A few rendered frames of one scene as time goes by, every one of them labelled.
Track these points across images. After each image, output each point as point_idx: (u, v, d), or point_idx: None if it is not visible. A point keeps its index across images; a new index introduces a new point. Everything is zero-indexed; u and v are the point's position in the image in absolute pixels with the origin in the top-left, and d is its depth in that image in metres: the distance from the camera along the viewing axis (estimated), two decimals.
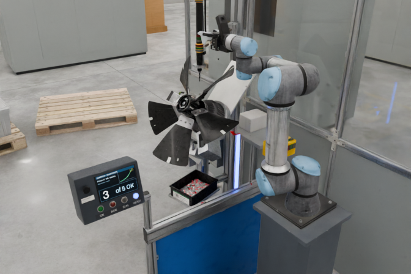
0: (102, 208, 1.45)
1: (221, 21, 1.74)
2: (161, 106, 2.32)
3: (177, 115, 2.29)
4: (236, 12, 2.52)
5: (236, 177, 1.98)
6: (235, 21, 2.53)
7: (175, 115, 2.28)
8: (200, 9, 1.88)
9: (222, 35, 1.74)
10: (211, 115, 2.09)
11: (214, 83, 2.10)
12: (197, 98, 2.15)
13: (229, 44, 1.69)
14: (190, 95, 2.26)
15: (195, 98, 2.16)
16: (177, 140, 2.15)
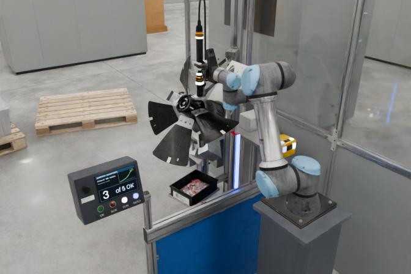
0: (102, 208, 1.45)
1: (209, 54, 1.89)
2: (161, 106, 2.32)
3: (177, 115, 2.29)
4: (236, 12, 2.52)
5: (236, 177, 1.98)
6: (234, 48, 2.61)
7: (175, 115, 2.28)
8: (200, 45, 1.96)
9: (210, 68, 1.90)
10: (211, 115, 2.09)
11: (214, 83, 2.10)
12: None
13: (216, 77, 1.85)
14: (190, 95, 2.26)
15: None
16: (177, 140, 2.15)
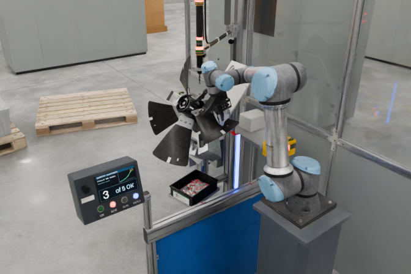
0: (102, 208, 1.45)
1: (205, 109, 1.84)
2: (161, 106, 2.32)
3: (177, 115, 2.29)
4: (236, 12, 2.52)
5: (236, 177, 1.98)
6: (235, 23, 2.54)
7: (175, 115, 2.28)
8: (200, 12, 1.89)
9: (215, 100, 1.84)
10: (211, 115, 2.09)
11: None
12: (197, 98, 2.15)
13: None
14: (190, 95, 2.26)
15: (195, 98, 2.16)
16: (177, 140, 2.15)
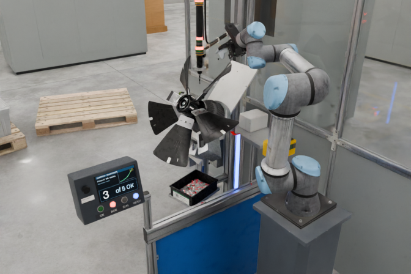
0: (102, 208, 1.45)
1: (229, 27, 1.78)
2: (186, 74, 2.29)
3: None
4: (236, 12, 2.52)
5: (236, 177, 1.98)
6: (235, 23, 2.54)
7: (186, 93, 2.30)
8: (200, 12, 1.89)
9: (233, 38, 1.75)
10: (185, 136, 2.16)
11: (201, 125, 2.02)
12: (191, 114, 2.13)
13: (239, 38, 1.68)
14: (202, 97, 2.18)
15: (191, 111, 2.13)
16: (164, 115, 2.33)
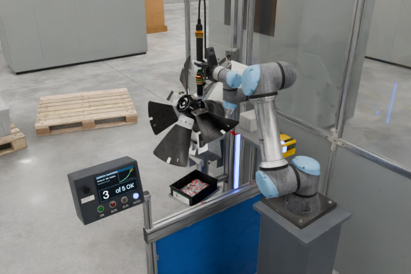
0: (102, 208, 1.45)
1: (209, 53, 1.89)
2: (186, 74, 2.29)
3: None
4: (236, 12, 2.52)
5: (236, 177, 1.98)
6: (234, 46, 2.61)
7: (186, 93, 2.30)
8: (200, 44, 1.96)
9: (210, 66, 1.89)
10: (185, 136, 2.16)
11: (201, 125, 2.02)
12: (191, 114, 2.13)
13: (216, 76, 1.84)
14: None
15: (191, 111, 2.13)
16: (164, 115, 2.33)
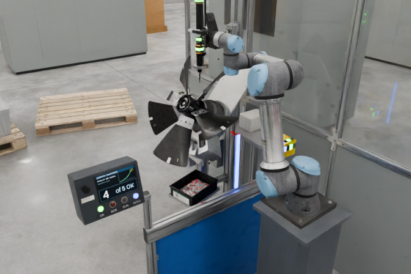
0: (102, 208, 1.45)
1: (209, 19, 1.82)
2: (186, 74, 2.29)
3: None
4: (236, 12, 2.52)
5: (236, 177, 1.98)
6: (235, 22, 2.53)
7: (186, 93, 2.30)
8: (200, 10, 1.88)
9: (210, 33, 1.82)
10: (185, 136, 2.16)
11: (201, 123, 2.02)
12: (191, 114, 2.13)
13: (217, 41, 1.77)
14: (202, 97, 2.18)
15: (191, 112, 2.14)
16: (164, 115, 2.33)
